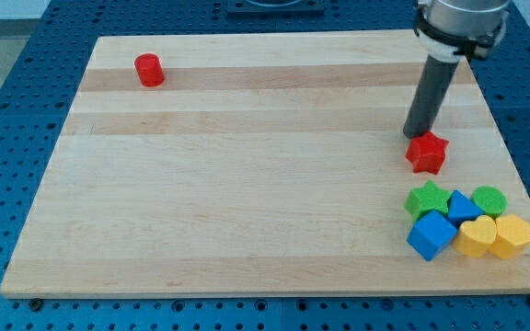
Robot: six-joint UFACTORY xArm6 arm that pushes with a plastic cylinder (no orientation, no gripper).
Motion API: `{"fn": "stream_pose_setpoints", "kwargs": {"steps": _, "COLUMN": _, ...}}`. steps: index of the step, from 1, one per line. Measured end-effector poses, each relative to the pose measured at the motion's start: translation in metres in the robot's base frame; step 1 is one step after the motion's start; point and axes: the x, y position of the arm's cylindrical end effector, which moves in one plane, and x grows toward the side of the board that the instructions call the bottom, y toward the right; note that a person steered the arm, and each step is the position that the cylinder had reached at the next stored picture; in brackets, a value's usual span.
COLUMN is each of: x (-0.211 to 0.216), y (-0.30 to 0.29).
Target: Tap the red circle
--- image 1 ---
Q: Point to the green cylinder block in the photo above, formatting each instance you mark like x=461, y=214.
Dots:
x=491, y=200

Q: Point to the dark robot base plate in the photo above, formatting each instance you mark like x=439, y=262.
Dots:
x=273, y=7

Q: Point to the red cylinder block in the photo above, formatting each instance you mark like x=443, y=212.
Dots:
x=149, y=70

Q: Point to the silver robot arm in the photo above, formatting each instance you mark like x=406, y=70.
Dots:
x=453, y=29

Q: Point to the blue triangle block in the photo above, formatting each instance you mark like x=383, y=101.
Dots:
x=461, y=209

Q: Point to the green star block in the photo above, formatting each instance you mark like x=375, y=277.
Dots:
x=430, y=197

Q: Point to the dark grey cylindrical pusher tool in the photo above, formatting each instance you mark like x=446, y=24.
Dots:
x=429, y=96

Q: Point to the yellow hexagon block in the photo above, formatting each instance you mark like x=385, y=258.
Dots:
x=512, y=236

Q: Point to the light wooden board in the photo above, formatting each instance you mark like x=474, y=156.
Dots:
x=264, y=165

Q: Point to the yellow heart block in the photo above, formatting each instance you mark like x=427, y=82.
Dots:
x=474, y=238

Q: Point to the blue cube block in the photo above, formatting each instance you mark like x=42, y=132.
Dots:
x=430, y=235

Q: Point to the red star block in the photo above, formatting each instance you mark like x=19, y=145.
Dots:
x=427, y=153

